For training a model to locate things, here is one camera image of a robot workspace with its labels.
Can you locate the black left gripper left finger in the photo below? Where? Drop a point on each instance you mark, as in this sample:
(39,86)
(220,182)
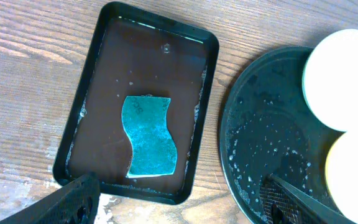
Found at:
(76,202)

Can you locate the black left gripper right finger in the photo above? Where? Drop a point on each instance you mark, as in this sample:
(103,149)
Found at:
(291,202)

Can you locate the yellow plate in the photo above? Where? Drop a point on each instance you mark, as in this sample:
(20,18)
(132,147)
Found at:
(341,174)

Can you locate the green scrubbing sponge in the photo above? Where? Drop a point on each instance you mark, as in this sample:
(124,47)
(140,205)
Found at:
(154,153)

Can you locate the black round tray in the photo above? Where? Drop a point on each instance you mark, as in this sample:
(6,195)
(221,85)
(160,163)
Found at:
(267,128)

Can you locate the black rectangular water tray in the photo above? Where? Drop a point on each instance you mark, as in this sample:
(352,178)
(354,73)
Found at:
(134,53)

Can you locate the large light green plate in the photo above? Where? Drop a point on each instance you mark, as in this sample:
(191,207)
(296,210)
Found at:
(330,80)

